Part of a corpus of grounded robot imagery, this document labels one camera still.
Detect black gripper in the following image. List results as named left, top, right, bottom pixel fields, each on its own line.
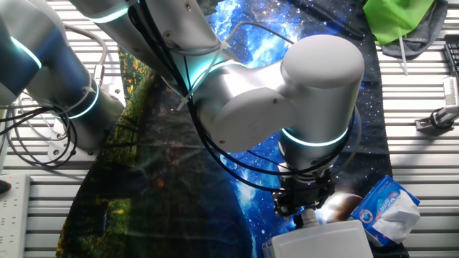
left=270, top=175, right=337, bottom=219

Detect white plastic drawer box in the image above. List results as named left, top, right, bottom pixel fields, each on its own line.
left=261, top=219, right=376, bottom=258

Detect white round knob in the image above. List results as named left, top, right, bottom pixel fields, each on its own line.
left=300, top=207, right=321, bottom=229

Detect blue tissue pack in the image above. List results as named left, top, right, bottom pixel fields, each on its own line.
left=347, top=174, right=422, bottom=248

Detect galaxy and forest print cloth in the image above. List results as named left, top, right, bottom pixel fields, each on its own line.
left=55, top=0, right=410, bottom=258

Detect white zip tie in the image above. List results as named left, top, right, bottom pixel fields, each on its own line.
left=176, top=41, right=231, bottom=112

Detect thin white stick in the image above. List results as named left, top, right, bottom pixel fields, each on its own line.
left=398, top=35, right=410, bottom=77

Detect white ribbed block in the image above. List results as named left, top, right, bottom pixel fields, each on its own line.
left=443, top=77, right=459, bottom=108

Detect grey cloth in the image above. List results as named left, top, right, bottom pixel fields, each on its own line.
left=379, top=0, right=449, bottom=60

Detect green cloth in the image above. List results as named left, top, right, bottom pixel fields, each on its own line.
left=362, top=0, right=435, bottom=46

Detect black keyboard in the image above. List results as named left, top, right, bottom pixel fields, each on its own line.
left=443, top=34, right=459, bottom=78

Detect white power strip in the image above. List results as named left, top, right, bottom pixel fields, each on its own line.
left=0, top=173, right=32, bottom=258

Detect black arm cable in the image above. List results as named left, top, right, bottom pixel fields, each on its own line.
left=127, top=0, right=356, bottom=193

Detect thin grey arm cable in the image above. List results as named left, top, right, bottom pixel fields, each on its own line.
left=168, top=21, right=296, bottom=57

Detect black base cables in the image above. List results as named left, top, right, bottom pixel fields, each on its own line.
left=0, top=103, right=79, bottom=168

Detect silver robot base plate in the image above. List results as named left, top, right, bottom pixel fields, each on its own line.
left=47, top=84, right=126, bottom=163

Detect grey hose with connector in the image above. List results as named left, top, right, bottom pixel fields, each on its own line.
left=62, top=23, right=109, bottom=87

